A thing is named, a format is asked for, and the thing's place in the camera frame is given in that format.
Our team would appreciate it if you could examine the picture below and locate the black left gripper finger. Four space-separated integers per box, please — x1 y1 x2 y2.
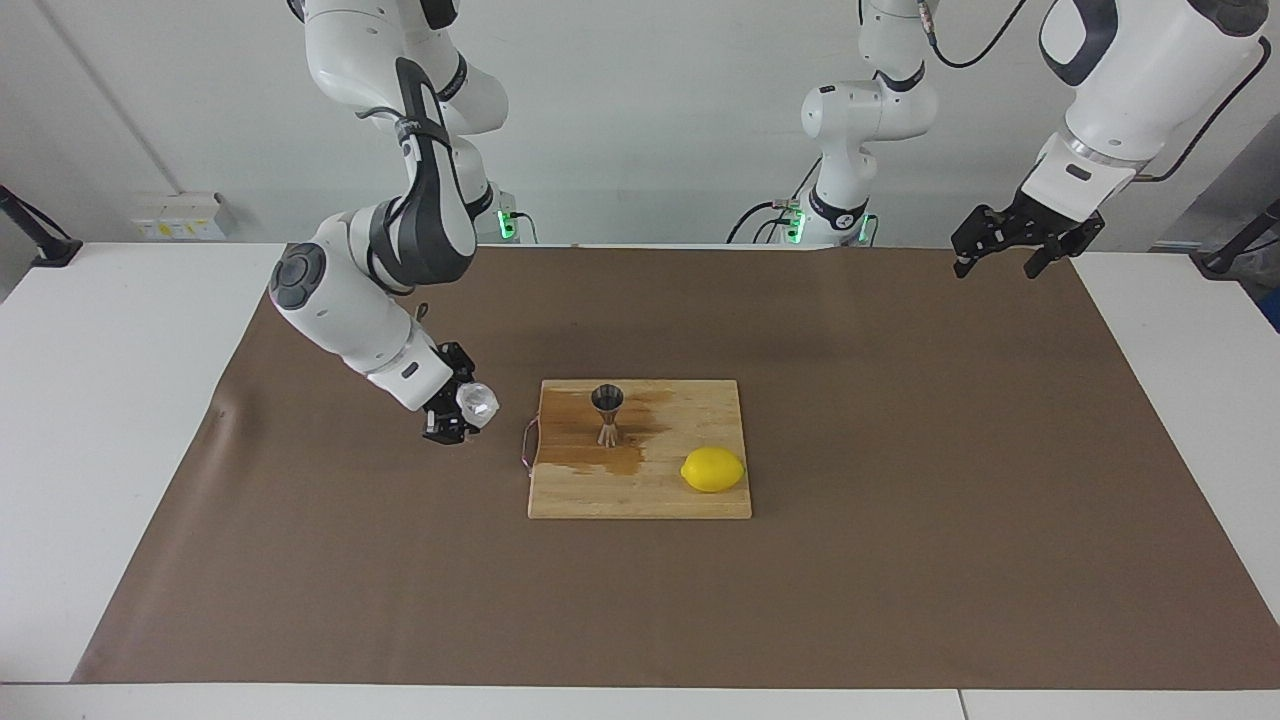
950 202 1012 280
1022 219 1107 280

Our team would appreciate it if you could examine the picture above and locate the steel double jigger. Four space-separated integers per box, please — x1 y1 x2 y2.
590 383 627 448

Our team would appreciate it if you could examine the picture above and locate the wooden cutting board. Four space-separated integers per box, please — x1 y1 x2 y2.
522 378 753 521

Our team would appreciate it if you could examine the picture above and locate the yellow lemon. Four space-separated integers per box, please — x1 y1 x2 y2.
681 446 747 494

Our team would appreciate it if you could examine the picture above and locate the brown paper table mat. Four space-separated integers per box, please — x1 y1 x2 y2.
72 243 1280 691

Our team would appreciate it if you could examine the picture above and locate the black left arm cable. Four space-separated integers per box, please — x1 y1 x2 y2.
915 0 1273 184

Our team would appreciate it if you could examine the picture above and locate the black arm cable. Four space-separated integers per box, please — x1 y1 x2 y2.
915 0 1273 184
355 100 433 326

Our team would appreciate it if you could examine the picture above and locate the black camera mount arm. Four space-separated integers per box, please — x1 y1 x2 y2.
1197 198 1280 281
0 185 83 268

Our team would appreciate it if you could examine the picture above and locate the black base power cable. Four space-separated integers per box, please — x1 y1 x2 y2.
727 160 823 244

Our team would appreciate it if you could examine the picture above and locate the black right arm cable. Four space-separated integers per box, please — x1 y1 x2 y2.
355 100 433 326

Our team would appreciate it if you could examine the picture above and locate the white wall power strip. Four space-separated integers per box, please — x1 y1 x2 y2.
130 193 233 242

